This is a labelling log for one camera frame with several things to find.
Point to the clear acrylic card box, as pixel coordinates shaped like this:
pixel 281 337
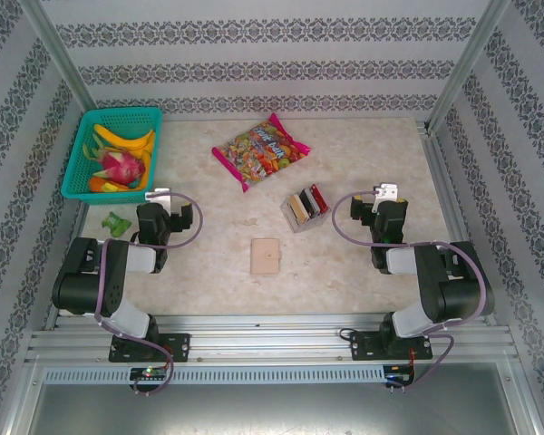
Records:
pixel 306 225

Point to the beige card holder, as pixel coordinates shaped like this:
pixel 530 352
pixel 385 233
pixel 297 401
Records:
pixel 263 260

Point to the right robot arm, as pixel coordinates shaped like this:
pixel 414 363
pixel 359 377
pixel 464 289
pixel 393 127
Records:
pixel 401 260

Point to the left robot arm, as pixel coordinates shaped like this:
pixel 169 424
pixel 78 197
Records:
pixel 140 258

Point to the red card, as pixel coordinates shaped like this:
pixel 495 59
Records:
pixel 319 198

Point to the black and white card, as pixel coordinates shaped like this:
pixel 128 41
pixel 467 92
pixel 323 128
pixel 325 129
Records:
pixel 309 204

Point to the gold card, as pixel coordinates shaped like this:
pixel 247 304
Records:
pixel 298 210

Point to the green toy piece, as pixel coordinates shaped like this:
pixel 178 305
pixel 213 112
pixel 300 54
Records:
pixel 115 224

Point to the yellow toy banana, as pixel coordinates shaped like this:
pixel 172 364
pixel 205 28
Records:
pixel 122 141
pixel 149 165

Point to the pink toy dragon fruit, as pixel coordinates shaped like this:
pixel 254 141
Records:
pixel 120 165

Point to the orange toy fruit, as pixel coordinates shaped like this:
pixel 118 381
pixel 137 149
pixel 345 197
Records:
pixel 96 184

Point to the teal plastic basket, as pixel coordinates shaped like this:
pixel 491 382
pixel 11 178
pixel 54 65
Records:
pixel 77 181

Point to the colourful candy bag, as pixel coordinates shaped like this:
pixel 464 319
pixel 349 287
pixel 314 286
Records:
pixel 258 151

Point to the left circuit board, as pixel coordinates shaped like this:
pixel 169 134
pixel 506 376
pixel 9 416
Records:
pixel 147 373

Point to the circuit board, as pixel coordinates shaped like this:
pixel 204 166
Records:
pixel 147 373
pixel 399 376

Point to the right circuit board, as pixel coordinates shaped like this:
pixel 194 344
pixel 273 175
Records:
pixel 399 376

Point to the aluminium side rail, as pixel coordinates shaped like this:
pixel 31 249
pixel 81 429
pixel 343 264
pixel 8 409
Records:
pixel 76 226
pixel 444 181

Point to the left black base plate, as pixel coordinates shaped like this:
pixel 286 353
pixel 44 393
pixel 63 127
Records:
pixel 181 346

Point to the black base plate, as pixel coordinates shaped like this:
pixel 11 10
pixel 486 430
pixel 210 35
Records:
pixel 181 346
pixel 358 349

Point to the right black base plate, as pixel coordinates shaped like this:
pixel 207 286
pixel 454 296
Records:
pixel 358 349

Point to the aluminium rail frame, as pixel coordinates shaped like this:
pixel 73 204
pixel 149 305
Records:
pixel 263 344

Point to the aluminium frame post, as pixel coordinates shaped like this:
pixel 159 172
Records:
pixel 469 59
pixel 59 50

